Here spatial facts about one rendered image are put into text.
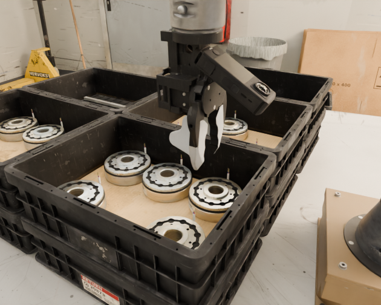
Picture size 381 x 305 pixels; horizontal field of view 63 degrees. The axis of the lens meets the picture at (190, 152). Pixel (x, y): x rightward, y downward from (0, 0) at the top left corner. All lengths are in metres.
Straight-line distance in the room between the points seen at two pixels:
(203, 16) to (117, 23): 3.77
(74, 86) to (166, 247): 0.88
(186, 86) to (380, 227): 0.39
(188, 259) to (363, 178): 0.76
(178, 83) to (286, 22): 3.11
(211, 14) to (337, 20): 3.12
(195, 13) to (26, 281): 0.58
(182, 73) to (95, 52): 4.03
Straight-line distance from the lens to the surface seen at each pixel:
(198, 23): 0.42
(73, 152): 0.70
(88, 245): 0.54
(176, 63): 0.47
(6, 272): 0.77
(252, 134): 0.90
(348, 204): 0.75
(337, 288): 0.60
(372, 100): 3.45
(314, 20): 3.52
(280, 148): 0.62
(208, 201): 0.57
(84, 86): 1.23
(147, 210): 0.61
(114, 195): 0.66
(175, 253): 0.39
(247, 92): 0.42
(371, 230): 0.62
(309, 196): 0.91
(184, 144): 0.49
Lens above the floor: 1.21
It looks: 29 degrees down
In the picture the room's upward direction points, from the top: straight up
